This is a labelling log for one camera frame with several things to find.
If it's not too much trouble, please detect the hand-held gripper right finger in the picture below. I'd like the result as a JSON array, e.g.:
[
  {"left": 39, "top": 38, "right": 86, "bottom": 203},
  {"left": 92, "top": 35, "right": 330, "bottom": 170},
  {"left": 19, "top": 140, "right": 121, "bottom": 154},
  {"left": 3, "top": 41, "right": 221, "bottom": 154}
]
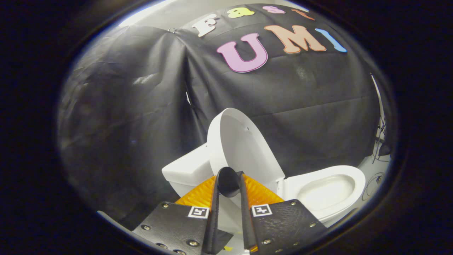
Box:
[{"left": 236, "top": 171, "right": 328, "bottom": 254}]

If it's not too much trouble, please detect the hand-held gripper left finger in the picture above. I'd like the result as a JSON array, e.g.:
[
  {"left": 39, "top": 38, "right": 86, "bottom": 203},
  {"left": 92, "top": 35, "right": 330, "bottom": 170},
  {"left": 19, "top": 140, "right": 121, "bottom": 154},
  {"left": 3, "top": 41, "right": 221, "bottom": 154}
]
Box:
[{"left": 133, "top": 175, "right": 234, "bottom": 255}]

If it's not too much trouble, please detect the round black lid tab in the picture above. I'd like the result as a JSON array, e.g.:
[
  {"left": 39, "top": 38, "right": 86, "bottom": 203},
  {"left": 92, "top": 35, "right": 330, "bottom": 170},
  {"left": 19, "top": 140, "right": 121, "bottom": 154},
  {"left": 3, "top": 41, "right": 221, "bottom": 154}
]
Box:
[{"left": 217, "top": 167, "right": 245, "bottom": 198}]

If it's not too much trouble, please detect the white toilet lid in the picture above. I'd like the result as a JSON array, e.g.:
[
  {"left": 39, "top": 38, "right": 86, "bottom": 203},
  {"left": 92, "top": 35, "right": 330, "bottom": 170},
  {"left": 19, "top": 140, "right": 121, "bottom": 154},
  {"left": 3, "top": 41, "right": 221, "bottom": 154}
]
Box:
[{"left": 207, "top": 108, "right": 286, "bottom": 234}]

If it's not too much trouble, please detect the white toilet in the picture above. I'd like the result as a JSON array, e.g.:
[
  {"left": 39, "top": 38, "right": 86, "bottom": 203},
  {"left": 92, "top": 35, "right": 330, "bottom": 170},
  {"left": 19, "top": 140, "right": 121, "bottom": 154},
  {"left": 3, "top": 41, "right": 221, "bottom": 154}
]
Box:
[{"left": 162, "top": 142, "right": 366, "bottom": 228}]

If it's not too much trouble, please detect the white toilet tank cover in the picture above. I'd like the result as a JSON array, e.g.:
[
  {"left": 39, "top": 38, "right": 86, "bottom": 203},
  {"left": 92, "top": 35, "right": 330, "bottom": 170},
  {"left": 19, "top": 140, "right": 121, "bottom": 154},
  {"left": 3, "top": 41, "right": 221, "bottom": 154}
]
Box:
[{"left": 162, "top": 142, "right": 213, "bottom": 185}]

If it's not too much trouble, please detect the white toilet seat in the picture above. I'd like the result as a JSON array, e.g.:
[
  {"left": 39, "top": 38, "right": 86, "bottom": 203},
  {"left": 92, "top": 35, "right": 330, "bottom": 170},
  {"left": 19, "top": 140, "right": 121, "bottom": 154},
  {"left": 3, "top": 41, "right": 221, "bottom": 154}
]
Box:
[{"left": 283, "top": 165, "right": 366, "bottom": 222}]

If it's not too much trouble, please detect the black backdrop cloth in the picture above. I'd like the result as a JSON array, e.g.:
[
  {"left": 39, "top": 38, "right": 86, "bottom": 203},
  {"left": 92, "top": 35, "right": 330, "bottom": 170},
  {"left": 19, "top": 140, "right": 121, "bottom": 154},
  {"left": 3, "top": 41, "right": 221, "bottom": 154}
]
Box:
[{"left": 58, "top": 4, "right": 394, "bottom": 229}]

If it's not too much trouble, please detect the black light stand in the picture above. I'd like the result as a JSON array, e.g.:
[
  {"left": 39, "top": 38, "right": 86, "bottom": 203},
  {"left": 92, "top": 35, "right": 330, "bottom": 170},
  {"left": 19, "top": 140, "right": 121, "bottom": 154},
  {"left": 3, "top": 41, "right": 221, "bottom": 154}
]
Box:
[{"left": 370, "top": 73, "right": 390, "bottom": 164}]

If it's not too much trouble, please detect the black floor cable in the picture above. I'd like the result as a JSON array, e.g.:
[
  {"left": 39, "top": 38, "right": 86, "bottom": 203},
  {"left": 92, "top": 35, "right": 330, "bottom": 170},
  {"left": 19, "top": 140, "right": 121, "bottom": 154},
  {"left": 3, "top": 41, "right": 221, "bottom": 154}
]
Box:
[{"left": 361, "top": 172, "right": 387, "bottom": 201}]

